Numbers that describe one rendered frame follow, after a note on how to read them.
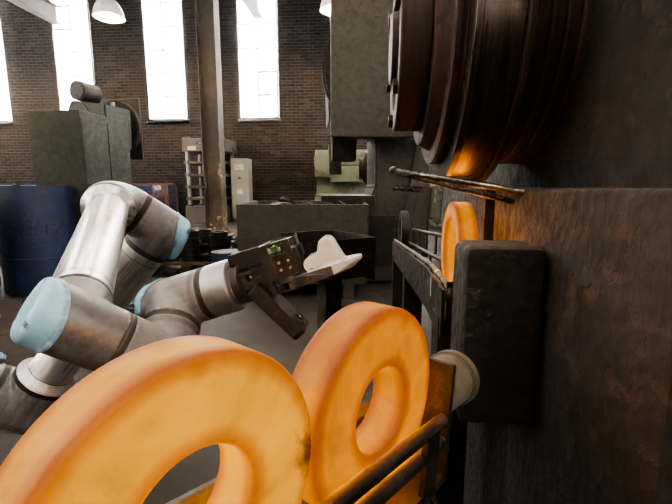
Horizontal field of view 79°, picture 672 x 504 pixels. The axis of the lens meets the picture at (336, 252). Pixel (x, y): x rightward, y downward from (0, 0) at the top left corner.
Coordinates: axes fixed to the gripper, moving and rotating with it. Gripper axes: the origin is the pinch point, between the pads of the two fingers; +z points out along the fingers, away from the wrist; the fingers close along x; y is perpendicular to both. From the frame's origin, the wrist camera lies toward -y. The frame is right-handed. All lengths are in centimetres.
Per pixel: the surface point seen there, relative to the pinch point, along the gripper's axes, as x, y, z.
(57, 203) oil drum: 247, 73, -243
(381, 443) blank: -36.0, -8.2, 1.3
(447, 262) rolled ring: 18.6, -8.7, 16.0
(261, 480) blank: -46.5, -1.8, -3.5
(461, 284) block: -12.2, -4.7, 13.5
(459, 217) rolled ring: 7.3, 1.1, 18.8
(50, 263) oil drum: 238, 29, -262
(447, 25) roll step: -3.3, 28.6, 22.3
